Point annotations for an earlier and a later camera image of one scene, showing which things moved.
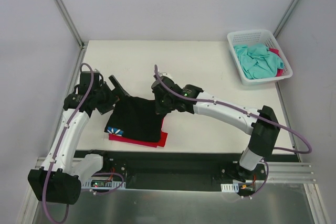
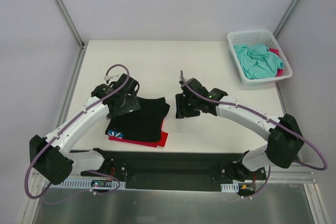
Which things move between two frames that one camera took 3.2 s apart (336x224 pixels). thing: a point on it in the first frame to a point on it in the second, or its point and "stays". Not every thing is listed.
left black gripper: x=109 y=98 to x=126 y=106
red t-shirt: x=162 y=142 stays
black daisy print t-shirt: x=136 y=118 stays
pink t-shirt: x=161 y=142 stays
